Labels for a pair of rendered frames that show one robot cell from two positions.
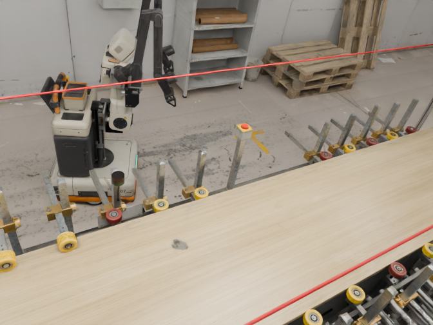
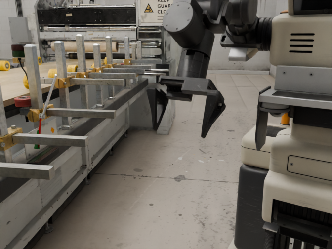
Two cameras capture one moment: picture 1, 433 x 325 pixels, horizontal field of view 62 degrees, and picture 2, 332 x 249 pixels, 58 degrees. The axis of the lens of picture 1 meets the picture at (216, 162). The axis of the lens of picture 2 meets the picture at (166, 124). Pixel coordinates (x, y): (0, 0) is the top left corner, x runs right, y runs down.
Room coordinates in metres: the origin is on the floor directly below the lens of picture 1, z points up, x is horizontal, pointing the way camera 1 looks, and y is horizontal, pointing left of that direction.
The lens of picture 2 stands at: (2.56, -0.01, 1.17)
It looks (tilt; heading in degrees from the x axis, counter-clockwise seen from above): 17 degrees down; 135
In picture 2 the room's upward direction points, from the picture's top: straight up
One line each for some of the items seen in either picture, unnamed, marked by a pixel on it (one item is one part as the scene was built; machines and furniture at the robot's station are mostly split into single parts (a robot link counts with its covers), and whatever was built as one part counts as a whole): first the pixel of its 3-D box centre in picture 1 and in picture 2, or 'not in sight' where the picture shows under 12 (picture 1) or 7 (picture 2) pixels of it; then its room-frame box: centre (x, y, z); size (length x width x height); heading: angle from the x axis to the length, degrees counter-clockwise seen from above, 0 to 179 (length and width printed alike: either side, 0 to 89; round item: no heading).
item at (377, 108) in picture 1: (365, 131); not in sight; (2.49, -1.11, 0.91); 0.04 x 0.04 x 0.48; 37
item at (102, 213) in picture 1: (112, 209); (40, 112); (1.26, 0.50, 0.85); 0.14 x 0.06 x 0.05; 127
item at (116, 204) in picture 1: (116, 202); (36, 102); (1.28, 0.48, 0.90); 0.04 x 0.04 x 0.48; 37
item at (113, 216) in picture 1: (114, 220); (25, 109); (1.19, 0.47, 0.85); 0.08 x 0.08 x 0.11
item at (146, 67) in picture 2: not in sight; (127, 66); (0.75, 1.38, 0.95); 0.36 x 0.03 x 0.03; 37
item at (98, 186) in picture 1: (102, 196); (67, 112); (1.35, 0.59, 0.84); 0.43 x 0.03 x 0.04; 37
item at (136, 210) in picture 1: (120, 215); (42, 137); (1.32, 0.48, 0.75); 0.26 x 0.01 x 0.10; 127
